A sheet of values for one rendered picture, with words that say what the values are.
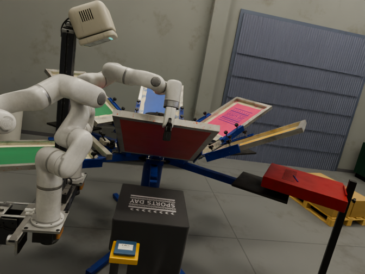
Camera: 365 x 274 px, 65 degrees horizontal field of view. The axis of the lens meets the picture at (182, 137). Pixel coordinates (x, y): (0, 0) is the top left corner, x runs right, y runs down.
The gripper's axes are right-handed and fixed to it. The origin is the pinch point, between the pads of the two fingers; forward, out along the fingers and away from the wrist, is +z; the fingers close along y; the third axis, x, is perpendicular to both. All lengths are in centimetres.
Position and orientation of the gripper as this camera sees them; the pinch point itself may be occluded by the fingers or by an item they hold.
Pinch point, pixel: (166, 138)
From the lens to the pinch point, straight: 139.2
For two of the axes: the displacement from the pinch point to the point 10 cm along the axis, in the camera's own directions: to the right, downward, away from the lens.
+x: 9.8, 1.4, 1.2
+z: -1.4, 9.9, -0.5
